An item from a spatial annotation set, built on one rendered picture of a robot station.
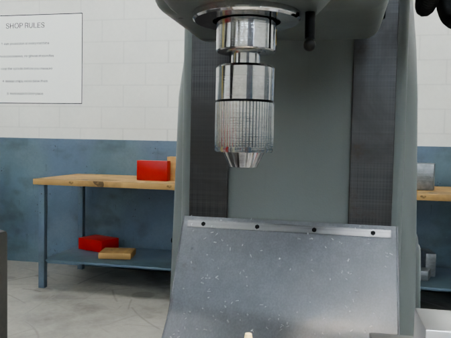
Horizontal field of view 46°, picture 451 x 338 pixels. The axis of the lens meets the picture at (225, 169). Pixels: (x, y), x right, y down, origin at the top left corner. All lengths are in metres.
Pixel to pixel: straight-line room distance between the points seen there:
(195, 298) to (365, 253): 0.25
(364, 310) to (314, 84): 0.33
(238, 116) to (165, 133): 4.48
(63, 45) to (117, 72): 0.60
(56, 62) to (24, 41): 0.40
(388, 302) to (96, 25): 4.69
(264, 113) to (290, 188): 0.40
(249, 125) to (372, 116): 0.40
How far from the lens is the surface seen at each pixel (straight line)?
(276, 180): 0.80
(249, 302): 0.78
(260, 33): 0.42
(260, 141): 0.41
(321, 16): 0.58
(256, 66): 0.41
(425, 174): 4.12
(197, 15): 0.42
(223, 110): 0.41
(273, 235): 0.80
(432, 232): 4.73
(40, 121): 5.41
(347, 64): 0.80
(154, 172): 4.30
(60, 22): 5.41
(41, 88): 5.42
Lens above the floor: 1.21
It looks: 3 degrees down
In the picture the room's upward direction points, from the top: 1 degrees clockwise
